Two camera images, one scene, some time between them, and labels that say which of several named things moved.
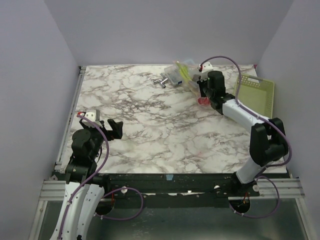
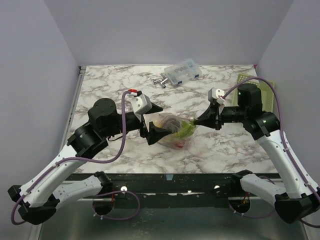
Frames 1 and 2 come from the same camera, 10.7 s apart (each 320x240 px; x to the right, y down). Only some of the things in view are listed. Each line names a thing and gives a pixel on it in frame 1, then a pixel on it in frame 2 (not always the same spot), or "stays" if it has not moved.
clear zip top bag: x=187 y=69 to x=182 y=128
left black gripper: x=116 y=133 to x=155 y=134
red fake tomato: x=203 y=101 to x=179 y=144
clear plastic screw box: x=177 y=74 stays
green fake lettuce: x=184 y=72 to x=187 y=128
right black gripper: x=203 y=87 to x=216 y=116
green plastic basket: x=256 y=94 stays
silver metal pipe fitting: x=164 y=80 stays
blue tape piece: x=169 y=177 stays
